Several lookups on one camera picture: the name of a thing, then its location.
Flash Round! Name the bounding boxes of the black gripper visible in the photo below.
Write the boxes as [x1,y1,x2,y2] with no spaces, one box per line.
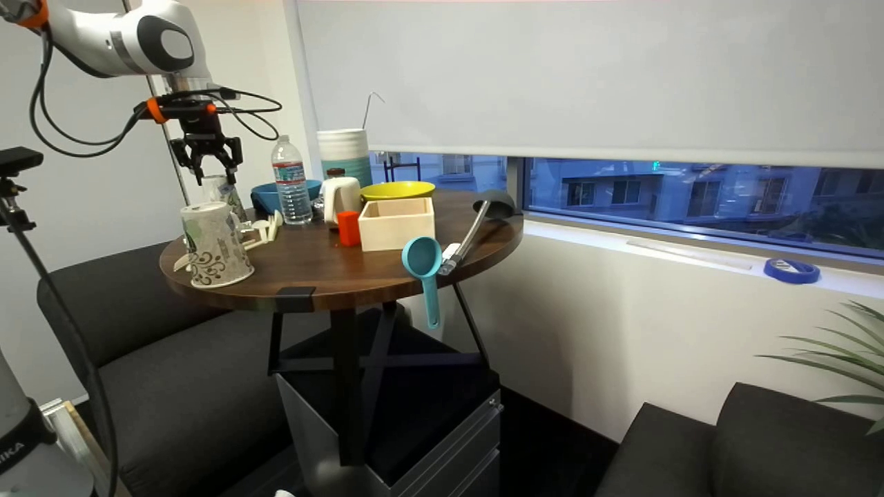
[169,93,245,194]

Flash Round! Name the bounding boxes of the blue plastic bowl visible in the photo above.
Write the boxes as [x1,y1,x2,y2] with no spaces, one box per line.
[248,176,327,217]

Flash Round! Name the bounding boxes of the clear plastic water bottle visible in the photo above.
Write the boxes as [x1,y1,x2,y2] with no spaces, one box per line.
[271,136,314,228]

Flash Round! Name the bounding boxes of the white dish brush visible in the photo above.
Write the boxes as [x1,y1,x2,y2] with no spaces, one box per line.
[234,210,285,249]

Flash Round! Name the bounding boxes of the white and teal canister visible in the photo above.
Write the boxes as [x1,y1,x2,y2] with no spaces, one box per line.
[314,126,372,188]

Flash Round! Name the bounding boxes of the white pitcher mug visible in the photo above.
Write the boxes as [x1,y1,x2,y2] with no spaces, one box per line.
[318,173,364,225]

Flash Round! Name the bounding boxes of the round dark wooden table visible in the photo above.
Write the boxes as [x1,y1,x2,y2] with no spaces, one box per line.
[157,188,524,466]

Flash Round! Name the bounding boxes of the bent metal straw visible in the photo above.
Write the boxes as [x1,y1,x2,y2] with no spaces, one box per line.
[360,87,386,133]

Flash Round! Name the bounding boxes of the yellow plate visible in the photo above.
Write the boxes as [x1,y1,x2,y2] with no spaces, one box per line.
[360,178,439,205]

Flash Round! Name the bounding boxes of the light wooden box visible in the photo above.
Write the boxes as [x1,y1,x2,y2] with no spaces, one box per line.
[356,196,436,254]

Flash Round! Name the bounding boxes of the dark grey couch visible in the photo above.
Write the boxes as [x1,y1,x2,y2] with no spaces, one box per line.
[35,239,313,497]
[592,381,884,497]

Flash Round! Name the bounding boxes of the black headed white utensil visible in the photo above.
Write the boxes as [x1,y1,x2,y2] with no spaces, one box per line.
[436,190,524,278]

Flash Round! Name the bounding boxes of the grey black stand base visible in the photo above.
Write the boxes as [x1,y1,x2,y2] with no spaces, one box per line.
[0,352,97,497]

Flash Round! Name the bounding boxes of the black metal cabinet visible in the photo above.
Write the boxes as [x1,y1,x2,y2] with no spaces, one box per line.
[271,321,506,497]

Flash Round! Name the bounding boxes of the white roller blind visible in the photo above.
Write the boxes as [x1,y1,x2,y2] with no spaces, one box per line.
[291,0,884,172]

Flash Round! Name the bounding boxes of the glass window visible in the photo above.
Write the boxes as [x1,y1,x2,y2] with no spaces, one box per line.
[370,148,884,271]

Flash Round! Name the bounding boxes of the blue tape roll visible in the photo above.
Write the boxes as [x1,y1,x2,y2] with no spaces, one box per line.
[759,254,824,288]

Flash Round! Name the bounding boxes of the green potted plant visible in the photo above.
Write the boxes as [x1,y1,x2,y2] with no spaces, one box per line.
[758,297,884,437]

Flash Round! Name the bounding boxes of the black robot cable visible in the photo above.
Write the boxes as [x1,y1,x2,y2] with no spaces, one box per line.
[26,31,285,161]

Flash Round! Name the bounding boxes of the black camera on stand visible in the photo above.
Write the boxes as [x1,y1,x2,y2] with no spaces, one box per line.
[0,144,48,234]

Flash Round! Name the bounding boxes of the black hanging cable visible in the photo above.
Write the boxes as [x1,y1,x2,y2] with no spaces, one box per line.
[0,194,122,497]

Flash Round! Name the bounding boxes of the light wooden frame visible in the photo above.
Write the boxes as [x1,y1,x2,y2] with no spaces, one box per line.
[38,394,133,497]

